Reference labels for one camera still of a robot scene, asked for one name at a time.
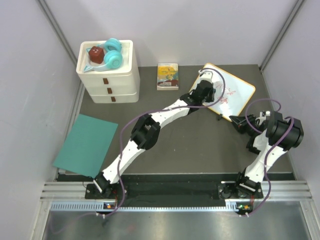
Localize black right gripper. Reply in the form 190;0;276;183
228;114;259;138

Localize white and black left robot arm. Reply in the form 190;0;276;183
93;80;216;199

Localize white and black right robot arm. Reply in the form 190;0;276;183
229;111;304;199

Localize yellow illustrated book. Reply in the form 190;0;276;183
156;63;179;91

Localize teal cat-ear headphones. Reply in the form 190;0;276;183
83;38;123;73

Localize white three-drawer storage unit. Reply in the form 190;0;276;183
76;40;140;104

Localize dark red plush cube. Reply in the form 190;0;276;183
88;46;105;64

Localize teal paper sheet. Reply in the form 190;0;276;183
53;114;118;178

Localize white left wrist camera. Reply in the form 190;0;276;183
198;70;213;83

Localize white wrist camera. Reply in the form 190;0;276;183
258;110;271;124
198;70;213;83

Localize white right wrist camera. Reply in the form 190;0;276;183
258;110;271;124

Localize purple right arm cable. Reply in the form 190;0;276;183
239;98;296;218

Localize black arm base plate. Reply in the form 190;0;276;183
84;181;263;201

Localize grey slotted cable duct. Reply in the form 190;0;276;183
50;201;251;213

